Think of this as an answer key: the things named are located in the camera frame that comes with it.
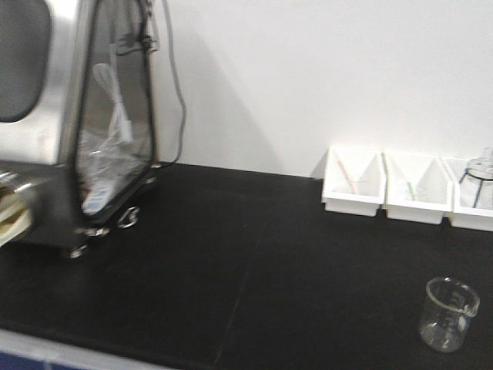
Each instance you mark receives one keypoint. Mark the left white plastic bin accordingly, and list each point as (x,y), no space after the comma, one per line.
(367,168)

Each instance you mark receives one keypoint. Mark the beige rubber glove sleeve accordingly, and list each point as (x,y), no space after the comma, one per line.
(16,216)

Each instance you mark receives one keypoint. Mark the right white plastic bin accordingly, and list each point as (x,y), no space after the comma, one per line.
(464,217)

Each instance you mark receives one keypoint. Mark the clear round-bottom glass flask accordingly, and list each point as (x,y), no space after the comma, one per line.
(481,167)

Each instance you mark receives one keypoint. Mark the black metal tripod stand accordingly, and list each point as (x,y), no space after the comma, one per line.
(475,191)

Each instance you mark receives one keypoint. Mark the stainless steel glove box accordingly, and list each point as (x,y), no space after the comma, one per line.
(78,139)

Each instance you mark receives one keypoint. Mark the clear glass beaker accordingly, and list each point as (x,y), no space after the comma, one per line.
(448,308)

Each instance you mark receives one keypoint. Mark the red stirring rod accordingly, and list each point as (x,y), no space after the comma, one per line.
(351,182)

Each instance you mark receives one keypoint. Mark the green stirring rod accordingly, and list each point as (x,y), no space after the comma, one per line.
(410,189)

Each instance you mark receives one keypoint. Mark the middle white plastic bin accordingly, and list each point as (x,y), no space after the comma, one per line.
(431,182)

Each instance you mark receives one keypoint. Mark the white plastic bin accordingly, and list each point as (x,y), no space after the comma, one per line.
(431,182)
(367,168)
(464,217)

